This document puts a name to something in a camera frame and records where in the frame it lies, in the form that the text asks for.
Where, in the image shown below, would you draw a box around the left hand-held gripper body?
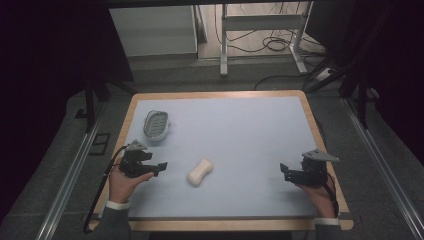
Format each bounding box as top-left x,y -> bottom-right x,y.
118,139 -> 158,179

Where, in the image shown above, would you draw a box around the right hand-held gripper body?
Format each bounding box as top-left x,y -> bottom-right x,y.
288,148 -> 341,187

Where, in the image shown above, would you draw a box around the white soap bar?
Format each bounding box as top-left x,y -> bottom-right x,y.
186,158 -> 215,188

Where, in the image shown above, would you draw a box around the grey oval soap dish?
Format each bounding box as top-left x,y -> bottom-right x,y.
142,109 -> 172,142

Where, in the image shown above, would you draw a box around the person's left hand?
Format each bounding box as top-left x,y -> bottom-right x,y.
108,156 -> 155,205

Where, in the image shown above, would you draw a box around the person's right hand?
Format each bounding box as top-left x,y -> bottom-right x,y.
295,173 -> 338,220

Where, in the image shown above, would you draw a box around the light blue table mat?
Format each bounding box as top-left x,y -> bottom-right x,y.
127,95 -> 320,220

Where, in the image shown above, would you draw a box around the black metal stand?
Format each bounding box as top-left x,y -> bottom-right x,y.
305,29 -> 373,130
81,63 -> 136,134

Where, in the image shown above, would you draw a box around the white power strip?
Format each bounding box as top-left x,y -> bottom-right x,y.
314,67 -> 335,83

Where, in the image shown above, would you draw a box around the white cabinet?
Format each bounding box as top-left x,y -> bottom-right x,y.
108,4 -> 199,58

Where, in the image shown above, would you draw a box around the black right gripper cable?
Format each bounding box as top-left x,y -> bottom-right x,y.
322,172 -> 341,218

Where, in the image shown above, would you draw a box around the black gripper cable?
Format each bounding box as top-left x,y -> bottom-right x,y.
322,172 -> 341,218
82,144 -> 130,234

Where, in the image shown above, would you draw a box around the black floor bracket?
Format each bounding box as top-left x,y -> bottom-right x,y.
88,132 -> 112,157

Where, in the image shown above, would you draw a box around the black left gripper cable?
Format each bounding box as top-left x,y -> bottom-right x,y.
82,144 -> 130,234

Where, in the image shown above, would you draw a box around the silver floor rail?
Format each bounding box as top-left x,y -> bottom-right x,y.
342,97 -> 424,240
34,111 -> 106,240

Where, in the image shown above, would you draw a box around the black floor cables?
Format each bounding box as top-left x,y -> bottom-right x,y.
214,2 -> 327,55

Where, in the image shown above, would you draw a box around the white metal desk frame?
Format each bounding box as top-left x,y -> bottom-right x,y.
219,1 -> 315,78

